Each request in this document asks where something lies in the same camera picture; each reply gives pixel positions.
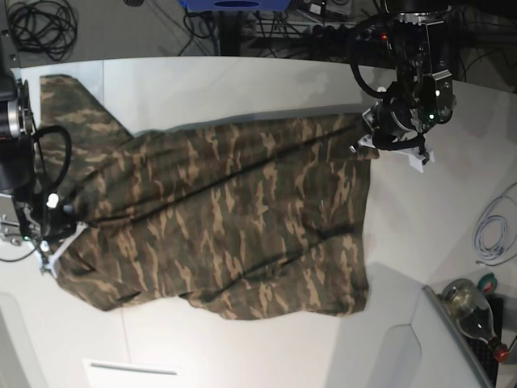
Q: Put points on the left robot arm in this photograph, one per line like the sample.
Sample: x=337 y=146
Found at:
x=414 y=34

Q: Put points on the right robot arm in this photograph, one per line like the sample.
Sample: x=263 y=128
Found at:
x=25 y=180

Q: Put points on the green tape roll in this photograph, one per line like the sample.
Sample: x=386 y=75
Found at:
x=488 y=284

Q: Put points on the camouflage t-shirt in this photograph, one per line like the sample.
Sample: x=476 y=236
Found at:
x=248 y=220

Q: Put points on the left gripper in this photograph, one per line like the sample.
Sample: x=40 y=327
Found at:
x=389 y=128

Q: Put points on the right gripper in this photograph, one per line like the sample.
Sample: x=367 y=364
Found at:
x=51 y=232

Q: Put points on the blue box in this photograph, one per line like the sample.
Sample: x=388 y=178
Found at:
x=236 y=5

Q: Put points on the white label plate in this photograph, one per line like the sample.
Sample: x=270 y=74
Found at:
x=107 y=374

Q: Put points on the clear plastic bottle red cap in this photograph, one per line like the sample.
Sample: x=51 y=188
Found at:
x=473 y=315

